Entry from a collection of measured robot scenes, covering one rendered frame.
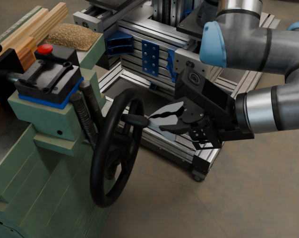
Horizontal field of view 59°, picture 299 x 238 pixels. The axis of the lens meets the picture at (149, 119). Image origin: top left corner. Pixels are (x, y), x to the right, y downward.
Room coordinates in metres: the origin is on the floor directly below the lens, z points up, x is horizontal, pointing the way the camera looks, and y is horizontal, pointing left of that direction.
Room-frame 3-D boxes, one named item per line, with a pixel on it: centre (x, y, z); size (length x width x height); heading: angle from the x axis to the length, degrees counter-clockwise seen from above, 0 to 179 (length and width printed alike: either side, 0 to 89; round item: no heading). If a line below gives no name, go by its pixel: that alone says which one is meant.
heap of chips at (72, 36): (0.69, 0.23, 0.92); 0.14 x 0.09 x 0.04; 72
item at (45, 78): (0.43, 0.20, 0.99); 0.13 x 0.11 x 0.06; 162
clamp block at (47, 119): (0.42, 0.20, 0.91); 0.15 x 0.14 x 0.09; 162
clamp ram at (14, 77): (0.45, 0.29, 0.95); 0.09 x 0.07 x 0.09; 162
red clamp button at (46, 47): (0.46, 0.21, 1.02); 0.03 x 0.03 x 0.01
